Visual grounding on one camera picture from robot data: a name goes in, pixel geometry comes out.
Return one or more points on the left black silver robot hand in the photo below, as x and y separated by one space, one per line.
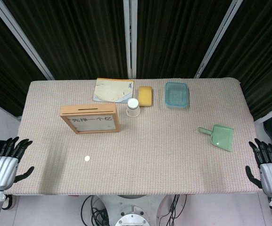
2 169

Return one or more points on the small silver coin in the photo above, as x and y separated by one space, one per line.
87 158

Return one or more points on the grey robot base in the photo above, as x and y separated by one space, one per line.
131 209

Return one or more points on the white black shoe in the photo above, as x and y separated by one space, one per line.
11 202

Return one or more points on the green plastic dustpan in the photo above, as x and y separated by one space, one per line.
221 137

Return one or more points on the black pleated curtain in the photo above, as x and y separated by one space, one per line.
173 35
1 70
79 35
263 58

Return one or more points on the beige woven tablecloth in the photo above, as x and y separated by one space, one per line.
150 160

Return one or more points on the blue lidded plastic container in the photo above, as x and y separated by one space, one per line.
176 95

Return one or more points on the worn paperback book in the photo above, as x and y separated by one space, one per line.
113 90

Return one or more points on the white paper cup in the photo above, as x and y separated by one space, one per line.
133 108

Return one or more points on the yellow sponge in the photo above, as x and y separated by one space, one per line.
145 95

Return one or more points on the white frame rail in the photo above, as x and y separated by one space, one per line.
271 114

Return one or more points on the wooden money box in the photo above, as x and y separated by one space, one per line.
88 110

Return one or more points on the white metal frame post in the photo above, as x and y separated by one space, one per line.
218 40
130 35
20 37

